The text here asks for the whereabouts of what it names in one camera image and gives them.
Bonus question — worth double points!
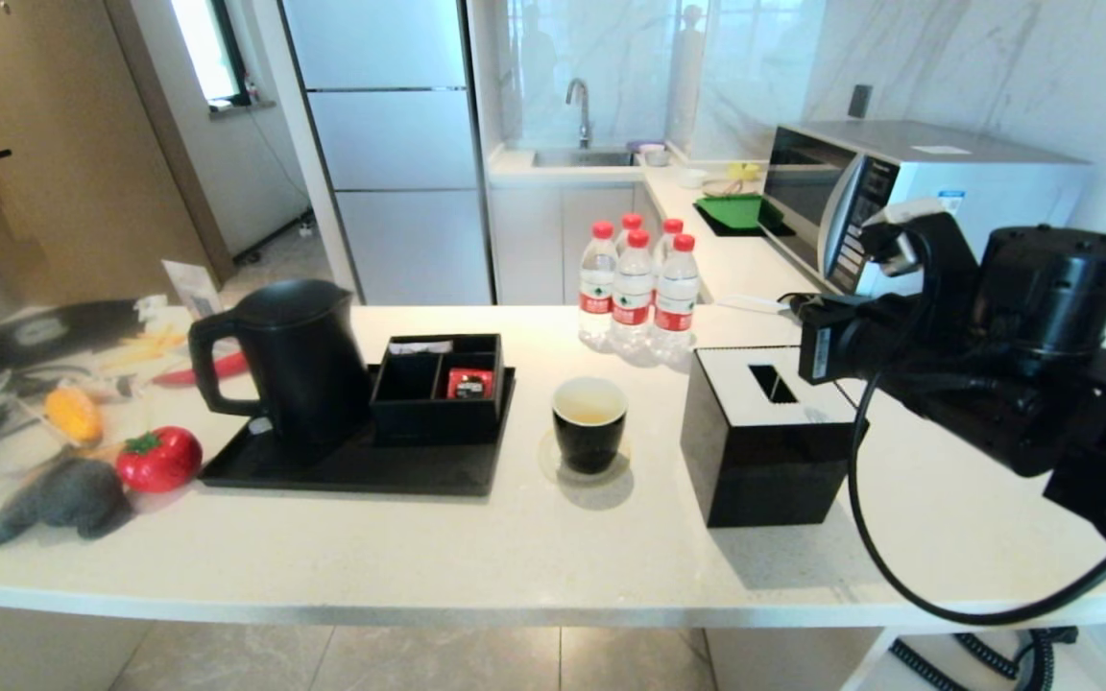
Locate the black electric kettle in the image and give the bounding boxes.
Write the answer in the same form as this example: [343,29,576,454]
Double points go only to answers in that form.
[188,278,373,454]

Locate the silver microwave oven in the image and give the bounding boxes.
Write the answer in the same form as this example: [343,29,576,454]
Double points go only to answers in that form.
[759,121,1094,300]

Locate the black tissue box white top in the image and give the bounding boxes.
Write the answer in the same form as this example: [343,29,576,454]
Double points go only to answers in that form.
[679,345,869,529]

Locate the water bottles red caps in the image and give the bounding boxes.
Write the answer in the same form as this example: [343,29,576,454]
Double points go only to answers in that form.
[578,223,618,348]
[651,235,700,364]

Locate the green plastic tray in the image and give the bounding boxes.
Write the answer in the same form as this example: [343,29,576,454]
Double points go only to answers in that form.
[693,195,784,233]

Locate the black cup white inside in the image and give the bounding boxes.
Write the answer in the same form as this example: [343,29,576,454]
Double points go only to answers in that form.
[551,376,629,475]

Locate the clear round coaster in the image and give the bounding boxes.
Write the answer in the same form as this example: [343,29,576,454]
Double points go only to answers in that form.
[539,429,632,488]

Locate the steel kitchen sink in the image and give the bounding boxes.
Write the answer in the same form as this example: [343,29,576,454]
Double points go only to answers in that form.
[531,148,636,170]

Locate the white base cabinet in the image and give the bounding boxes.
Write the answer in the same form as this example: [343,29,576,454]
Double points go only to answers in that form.
[491,182,660,308]

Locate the chrome kitchen faucet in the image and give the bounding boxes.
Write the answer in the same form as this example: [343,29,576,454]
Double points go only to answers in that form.
[565,79,594,151]

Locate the black compartment organizer box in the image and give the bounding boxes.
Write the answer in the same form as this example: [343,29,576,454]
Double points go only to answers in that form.
[370,333,506,445]

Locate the black serving tray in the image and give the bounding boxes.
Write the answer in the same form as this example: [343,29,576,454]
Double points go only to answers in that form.
[200,365,517,498]

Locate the red toy chili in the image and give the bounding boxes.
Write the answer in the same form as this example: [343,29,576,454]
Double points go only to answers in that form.
[155,351,252,389]

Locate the small paper card sign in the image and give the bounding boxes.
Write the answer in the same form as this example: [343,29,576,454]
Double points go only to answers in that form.
[163,261,224,318]

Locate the red toy tomato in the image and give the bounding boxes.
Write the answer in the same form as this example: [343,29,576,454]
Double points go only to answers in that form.
[114,426,204,494]

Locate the window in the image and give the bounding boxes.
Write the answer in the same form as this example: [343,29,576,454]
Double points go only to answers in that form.
[169,0,256,110]

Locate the yellow toy corn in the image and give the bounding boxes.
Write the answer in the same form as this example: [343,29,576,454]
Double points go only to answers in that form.
[44,387,104,445]

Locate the printed placemat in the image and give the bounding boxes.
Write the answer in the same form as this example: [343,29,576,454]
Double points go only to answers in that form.
[0,293,252,500]

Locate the white power cable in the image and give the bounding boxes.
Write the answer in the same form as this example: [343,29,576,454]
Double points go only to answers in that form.
[714,219,1106,314]

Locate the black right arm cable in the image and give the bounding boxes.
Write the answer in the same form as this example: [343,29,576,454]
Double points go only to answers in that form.
[846,223,1106,627]

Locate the black coiled cable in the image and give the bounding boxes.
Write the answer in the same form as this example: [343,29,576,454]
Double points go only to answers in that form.
[887,626,1079,691]

